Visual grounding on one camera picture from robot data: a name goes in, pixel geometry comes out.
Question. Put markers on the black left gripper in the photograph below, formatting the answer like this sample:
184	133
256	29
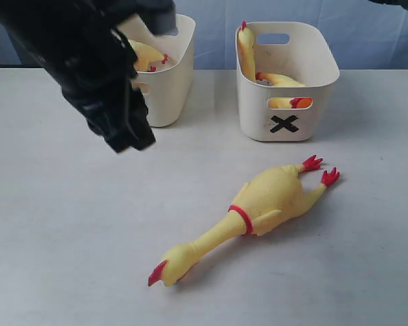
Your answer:
93	65

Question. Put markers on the cream bin with O mark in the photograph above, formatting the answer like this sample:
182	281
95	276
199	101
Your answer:
166	80

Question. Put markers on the blue backdrop curtain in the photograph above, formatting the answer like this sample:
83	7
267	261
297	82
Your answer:
360	34

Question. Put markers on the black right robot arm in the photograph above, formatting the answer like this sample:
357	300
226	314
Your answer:
400	3

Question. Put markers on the headless yellow chicken body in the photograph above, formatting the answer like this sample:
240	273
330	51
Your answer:
279	80

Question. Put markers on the yellow rubber chicken whole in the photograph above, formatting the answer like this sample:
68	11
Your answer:
270	199
147	56

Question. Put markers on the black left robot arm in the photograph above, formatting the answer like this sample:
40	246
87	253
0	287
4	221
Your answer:
27	20

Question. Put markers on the cream bin with X mark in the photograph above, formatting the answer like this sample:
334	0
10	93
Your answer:
285	74

